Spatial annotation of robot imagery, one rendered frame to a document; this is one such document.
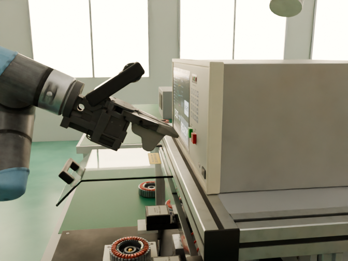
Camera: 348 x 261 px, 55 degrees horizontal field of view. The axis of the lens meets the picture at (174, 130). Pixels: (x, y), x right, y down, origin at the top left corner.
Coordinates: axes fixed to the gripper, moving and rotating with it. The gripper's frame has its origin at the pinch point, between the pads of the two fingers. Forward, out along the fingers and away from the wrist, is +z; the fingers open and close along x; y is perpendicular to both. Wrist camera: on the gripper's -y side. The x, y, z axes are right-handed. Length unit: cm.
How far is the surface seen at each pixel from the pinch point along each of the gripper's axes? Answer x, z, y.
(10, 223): -199, -48, 153
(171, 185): -7.7, 6.5, 12.9
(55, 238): -39, -12, 54
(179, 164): -0.5, 4.1, 6.0
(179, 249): -16.8, 18.8, 31.5
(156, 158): -20.8, 3.4, 11.8
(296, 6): -103, 52, -66
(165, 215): -17.5, 11.4, 24.1
